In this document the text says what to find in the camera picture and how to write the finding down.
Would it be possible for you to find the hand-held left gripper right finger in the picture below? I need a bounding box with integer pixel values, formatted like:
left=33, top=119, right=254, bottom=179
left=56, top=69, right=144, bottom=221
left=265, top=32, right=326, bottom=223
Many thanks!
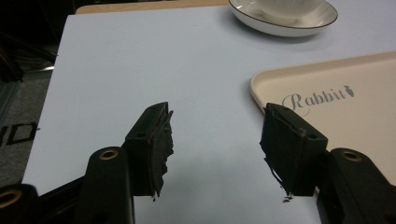
left=259, top=103, right=329, bottom=198

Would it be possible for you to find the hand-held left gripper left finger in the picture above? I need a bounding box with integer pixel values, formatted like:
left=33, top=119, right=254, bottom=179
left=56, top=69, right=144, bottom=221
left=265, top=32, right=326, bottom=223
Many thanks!
left=120, top=101, right=175, bottom=199

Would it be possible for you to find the beige plastic tray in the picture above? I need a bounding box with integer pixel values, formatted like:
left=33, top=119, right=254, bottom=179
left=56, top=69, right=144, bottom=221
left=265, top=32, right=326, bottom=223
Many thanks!
left=249, top=50, right=396, bottom=187

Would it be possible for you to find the white saucer with dark rim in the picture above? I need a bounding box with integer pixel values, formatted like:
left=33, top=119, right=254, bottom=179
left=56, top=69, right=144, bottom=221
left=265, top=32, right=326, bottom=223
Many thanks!
left=228, top=0, right=339, bottom=38

